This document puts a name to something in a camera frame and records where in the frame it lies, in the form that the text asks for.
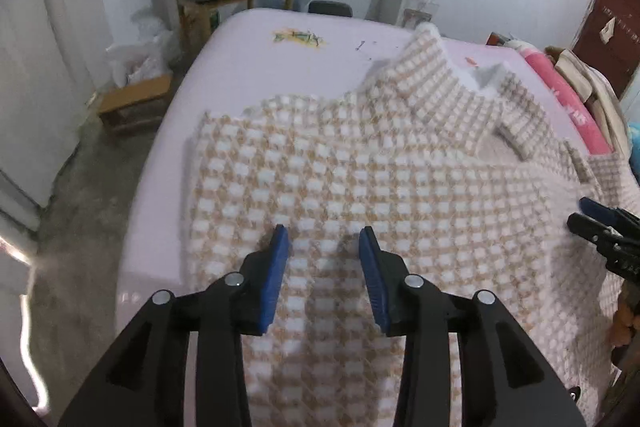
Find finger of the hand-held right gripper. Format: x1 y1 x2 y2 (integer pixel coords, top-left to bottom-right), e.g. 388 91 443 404
566 213 640 258
579 197 640 234

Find black chair back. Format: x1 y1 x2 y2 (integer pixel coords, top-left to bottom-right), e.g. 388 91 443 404
308 0 353 16

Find brown door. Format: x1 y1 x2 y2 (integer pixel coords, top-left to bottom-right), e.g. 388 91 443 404
572 0 640 100

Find white curtain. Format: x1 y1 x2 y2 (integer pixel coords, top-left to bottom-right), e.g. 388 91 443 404
0 0 116 228

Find white plastic bags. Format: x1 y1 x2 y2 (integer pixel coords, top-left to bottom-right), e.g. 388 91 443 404
105 9 181 88

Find small wooden stool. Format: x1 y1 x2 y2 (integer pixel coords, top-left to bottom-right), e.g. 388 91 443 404
97 74 173 132

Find person's right hand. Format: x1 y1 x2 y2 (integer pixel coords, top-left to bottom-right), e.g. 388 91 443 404
607 279 634 360

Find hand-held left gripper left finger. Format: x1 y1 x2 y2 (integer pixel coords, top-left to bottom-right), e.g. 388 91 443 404
57 224 291 427

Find beige white checkered sweater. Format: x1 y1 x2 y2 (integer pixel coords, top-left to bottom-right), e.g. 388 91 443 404
180 24 640 427

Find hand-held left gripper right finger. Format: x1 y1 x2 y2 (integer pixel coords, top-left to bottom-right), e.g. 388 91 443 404
358 226 588 427

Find blue cloth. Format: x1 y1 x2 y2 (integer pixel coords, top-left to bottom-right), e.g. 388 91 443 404
625 122 640 182

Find pink floral blanket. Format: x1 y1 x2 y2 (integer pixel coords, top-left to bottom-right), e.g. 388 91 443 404
517 47 613 155

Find beige clothes pile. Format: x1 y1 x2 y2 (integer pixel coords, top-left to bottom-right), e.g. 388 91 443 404
545 47 631 152

